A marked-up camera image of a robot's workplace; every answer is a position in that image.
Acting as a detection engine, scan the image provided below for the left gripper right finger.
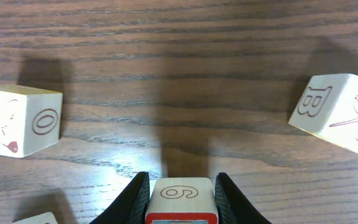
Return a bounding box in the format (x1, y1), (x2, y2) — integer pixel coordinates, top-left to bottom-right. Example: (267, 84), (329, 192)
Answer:
(214, 172), (271, 224)

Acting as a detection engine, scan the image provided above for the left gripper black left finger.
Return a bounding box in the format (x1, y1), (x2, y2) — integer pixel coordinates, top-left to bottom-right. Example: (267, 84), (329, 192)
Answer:
(89, 172), (150, 224)

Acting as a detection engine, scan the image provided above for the red letter I block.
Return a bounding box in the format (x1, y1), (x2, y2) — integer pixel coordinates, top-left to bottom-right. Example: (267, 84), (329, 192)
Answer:
(145, 177), (219, 224)

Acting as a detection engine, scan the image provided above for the wooden block yellow side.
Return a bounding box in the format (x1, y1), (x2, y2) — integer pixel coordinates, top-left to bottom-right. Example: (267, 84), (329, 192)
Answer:
(288, 73), (358, 153)

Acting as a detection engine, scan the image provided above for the wooden block green picture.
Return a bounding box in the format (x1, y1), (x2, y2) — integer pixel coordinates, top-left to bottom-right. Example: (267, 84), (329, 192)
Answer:
(0, 85), (63, 158)

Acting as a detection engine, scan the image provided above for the red letter A block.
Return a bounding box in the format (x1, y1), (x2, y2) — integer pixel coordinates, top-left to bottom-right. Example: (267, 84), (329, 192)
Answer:
(12, 212), (58, 224)

